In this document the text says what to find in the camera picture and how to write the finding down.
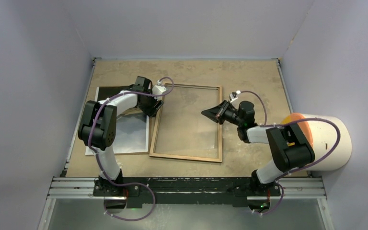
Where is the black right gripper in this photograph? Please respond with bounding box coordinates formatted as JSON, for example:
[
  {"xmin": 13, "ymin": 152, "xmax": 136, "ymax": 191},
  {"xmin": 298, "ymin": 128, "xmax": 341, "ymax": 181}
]
[{"xmin": 201, "ymin": 100, "xmax": 243, "ymax": 127}]

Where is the grey landscape photo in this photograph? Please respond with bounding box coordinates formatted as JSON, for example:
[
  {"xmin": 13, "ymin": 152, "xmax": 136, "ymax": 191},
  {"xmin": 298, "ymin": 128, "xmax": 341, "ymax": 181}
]
[{"xmin": 85, "ymin": 86, "xmax": 150, "ymax": 156}]

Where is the clear acrylic sheet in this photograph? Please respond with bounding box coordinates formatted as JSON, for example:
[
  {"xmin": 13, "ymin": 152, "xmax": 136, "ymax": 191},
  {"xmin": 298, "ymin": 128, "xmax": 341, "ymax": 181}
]
[{"xmin": 155, "ymin": 86, "xmax": 219, "ymax": 160}]

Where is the black wooden picture frame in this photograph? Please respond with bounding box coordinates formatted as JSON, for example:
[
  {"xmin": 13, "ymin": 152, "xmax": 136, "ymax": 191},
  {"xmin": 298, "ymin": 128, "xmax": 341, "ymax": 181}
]
[{"xmin": 149, "ymin": 83, "xmax": 223, "ymax": 164}]

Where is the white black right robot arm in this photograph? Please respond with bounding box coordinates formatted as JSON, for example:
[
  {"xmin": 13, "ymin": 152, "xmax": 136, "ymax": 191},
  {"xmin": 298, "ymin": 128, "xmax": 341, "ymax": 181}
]
[{"xmin": 201, "ymin": 101, "xmax": 315, "ymax": 195}]

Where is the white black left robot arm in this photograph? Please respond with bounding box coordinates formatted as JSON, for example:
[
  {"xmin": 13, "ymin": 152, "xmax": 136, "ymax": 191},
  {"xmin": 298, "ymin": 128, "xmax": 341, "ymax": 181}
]
[{"xmin": 78, "ymin": 76, "xmax": 172, "ymax": 196}]

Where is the white cylinder with orange lid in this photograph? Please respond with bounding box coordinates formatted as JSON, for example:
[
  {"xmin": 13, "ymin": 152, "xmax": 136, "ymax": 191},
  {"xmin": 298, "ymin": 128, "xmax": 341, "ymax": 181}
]
[{"xmin": 281, "ymin": 113, "xmax": 352, "ymax": 171}]

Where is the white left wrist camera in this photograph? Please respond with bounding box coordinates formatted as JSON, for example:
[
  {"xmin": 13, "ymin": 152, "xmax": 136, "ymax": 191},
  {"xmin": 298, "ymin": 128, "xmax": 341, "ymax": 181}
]
[{"xmin": 152, "ymin": 85, "xmax": 167, "ymax": 100}]

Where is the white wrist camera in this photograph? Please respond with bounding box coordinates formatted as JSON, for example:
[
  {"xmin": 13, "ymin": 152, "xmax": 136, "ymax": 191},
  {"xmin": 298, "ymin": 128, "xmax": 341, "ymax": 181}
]
[
  {"xmin": 152, "ymin": 85, "xmax": 167, "ymax": 100},
  {"xmin": 229, "ymin": 91, "xmax": 241, "ymax": 103}
]

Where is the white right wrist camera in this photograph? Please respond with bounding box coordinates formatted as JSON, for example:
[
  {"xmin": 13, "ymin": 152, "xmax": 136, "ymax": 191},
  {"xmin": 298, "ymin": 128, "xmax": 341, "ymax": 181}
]
[{"xmin": 229, "ymin": 91, "xmax": 241, "ymax": 103}]

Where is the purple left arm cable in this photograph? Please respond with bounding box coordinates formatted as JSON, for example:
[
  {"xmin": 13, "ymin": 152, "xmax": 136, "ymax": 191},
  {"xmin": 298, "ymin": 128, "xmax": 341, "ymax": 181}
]
[{"xmin": 87, "ymin": 76, "xmax": 175, "ymax": 222}]

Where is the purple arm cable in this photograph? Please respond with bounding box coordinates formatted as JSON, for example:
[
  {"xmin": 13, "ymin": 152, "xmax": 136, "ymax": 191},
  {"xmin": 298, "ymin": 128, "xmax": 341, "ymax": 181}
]
[
  {"xmin": 234, "ymin": 91, "xmax": 342, "ymax": 217},
  {"xmin": 87, "ymin": 76, "xmax": 175, "ymax": 222}
]

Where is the brown frame backing board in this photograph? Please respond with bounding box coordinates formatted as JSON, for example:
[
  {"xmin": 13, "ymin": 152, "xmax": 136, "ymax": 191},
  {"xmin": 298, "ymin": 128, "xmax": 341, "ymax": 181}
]
[{"xmin": 113, "ymin": 108, "xmax": 151, "ymax": 155}]

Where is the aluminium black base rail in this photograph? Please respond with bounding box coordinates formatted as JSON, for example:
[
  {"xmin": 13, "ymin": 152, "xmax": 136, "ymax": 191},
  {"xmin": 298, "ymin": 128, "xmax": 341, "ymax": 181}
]
[{"xmin": 48, "ymin": 177, "xmax": 326, "ymax": 210}]

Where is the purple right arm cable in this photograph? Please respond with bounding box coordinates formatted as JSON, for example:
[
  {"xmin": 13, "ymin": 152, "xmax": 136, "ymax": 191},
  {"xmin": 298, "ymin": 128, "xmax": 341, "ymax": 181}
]
[{"xmin": 234, "ymin": 91, "xmax": 342, "ymax": 217}]

